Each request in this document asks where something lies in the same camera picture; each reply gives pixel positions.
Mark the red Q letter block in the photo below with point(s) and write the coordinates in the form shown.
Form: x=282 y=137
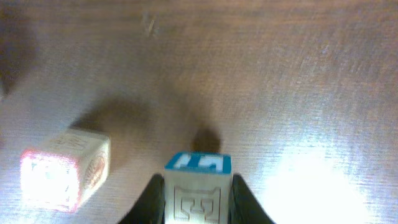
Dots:
x=63 y=172

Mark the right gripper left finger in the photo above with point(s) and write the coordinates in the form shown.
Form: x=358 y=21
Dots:
x=149 y=207

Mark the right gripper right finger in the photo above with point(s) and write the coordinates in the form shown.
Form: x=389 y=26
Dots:
x=243 y=206

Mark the picture block blue side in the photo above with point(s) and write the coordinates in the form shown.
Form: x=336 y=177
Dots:
x=197 y=187

